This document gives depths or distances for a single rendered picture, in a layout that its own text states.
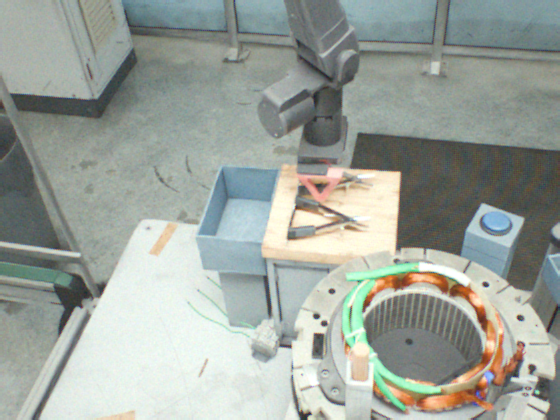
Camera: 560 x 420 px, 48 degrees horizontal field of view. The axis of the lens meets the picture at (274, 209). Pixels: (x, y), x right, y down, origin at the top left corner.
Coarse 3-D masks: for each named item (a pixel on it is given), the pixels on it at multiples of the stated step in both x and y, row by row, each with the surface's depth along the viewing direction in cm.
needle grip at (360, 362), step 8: (360, 344) 65; (352, 352) 65; (360, 352) 64; (368, 352) 64; (352, 360) 66; (360, 360) 65; (368, 360) 66; (352, 368) 67; (360, 368) 66; (352, 376) 68; (360, 376) 67
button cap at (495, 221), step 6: (486, 216) 100; (492, 216) 100; (498, 216) 100; (504, 216) 100; (486, 222) 100; (492, 222) 99; (498, 222) 99; (504, 222) 99; (486, 228) 100; (492, 228) 99; (498, 228) 99; (504, 228) 99
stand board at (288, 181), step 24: (288, 168) 109; (288, 192) 105; (336, 192) 104; (360, 192) 103; (384, 192) 103; (288, 216) 101; (312, 216) 100; (384, 216) 99; (264, 240) 98; (312, 240) 97; (336, 240) 97; (360, 240) 96; (384, 240) 96
